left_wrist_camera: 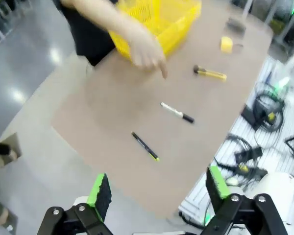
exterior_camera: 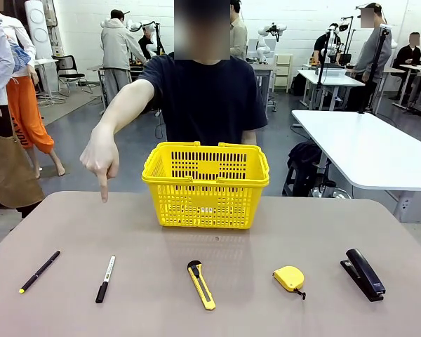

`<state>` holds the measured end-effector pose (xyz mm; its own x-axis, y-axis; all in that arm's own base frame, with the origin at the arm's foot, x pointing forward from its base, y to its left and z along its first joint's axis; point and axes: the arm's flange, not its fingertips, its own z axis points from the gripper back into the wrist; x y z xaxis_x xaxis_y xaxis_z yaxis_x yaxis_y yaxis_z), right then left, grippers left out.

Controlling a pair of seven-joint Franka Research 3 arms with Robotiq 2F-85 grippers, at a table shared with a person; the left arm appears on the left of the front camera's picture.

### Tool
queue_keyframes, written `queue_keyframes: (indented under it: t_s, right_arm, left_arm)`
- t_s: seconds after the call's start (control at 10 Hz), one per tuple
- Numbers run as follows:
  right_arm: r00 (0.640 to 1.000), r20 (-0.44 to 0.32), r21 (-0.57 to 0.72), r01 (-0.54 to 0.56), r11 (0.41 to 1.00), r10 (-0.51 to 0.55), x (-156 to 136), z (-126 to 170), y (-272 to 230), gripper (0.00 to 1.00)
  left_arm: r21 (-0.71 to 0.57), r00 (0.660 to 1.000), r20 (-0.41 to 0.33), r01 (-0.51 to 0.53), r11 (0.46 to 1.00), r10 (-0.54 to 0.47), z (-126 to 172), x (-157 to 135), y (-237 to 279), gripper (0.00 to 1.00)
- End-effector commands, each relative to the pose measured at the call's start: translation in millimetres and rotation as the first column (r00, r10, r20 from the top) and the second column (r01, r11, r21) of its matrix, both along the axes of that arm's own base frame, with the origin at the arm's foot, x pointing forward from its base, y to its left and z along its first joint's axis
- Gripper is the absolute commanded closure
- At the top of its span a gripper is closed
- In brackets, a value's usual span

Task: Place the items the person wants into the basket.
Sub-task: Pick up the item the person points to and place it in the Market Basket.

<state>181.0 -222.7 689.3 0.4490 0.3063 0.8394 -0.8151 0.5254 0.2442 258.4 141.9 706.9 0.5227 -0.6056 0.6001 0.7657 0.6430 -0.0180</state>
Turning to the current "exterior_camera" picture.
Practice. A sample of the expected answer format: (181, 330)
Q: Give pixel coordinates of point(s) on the person's right hand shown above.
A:
(101, 154)

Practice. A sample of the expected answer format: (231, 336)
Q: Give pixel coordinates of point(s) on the yellow utility knife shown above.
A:
(200, 284)

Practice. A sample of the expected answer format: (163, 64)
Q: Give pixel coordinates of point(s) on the yellow tape measure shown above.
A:
(289, 277)

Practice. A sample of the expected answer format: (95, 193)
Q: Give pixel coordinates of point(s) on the person's left forearm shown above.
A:
(249, 137)

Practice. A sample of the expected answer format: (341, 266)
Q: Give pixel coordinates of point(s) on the person's right forearm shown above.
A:
(126, 102)

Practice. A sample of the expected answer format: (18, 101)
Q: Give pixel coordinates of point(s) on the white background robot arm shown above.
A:
(265, 44)
(151, 35)

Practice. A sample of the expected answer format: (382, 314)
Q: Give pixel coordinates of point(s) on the person in grey hoodie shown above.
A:
(117, 52)

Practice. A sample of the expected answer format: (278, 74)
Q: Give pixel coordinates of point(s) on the person in navy t-shirt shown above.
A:
(203, 105)

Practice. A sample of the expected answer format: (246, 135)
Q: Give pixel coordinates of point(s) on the yellow plastic shopping basket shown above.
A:
(203, 207)

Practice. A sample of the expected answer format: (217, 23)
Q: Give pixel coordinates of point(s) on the standing person in black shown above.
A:
(322, 47)

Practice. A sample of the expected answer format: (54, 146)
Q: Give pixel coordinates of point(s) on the person in grey sweater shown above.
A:
(370, 56)

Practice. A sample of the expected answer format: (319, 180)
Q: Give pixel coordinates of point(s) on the seated person in black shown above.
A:
(408, 56)

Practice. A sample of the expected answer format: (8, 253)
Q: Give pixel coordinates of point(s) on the black mesh chair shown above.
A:
(66, 72)

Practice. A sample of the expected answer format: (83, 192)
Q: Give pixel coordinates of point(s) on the mannequin with orange pants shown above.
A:
(24, 105)

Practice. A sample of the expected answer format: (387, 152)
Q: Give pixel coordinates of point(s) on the mannequin with brown apron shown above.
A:
(0, 158)

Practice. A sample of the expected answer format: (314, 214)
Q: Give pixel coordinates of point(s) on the black pen yellow tip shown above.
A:
(40, 272)

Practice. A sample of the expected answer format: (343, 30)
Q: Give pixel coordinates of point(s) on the white standing air conditioner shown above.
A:
(38, 28)

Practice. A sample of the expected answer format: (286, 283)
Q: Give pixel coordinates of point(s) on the white drawer cabinet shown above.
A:
(283, 70)

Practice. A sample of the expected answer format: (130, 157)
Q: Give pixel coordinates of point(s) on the black backpack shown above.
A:
(303, 165)

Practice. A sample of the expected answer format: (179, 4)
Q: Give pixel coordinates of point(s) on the white background desk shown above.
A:
(329, 79)

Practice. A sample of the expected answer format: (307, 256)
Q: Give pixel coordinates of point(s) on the large white table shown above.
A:
(365, 151)

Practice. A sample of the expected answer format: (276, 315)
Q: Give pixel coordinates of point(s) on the black stapler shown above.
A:
(365, 275)

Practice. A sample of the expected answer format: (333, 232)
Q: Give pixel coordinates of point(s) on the black camera stand pole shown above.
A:
(375, 70)

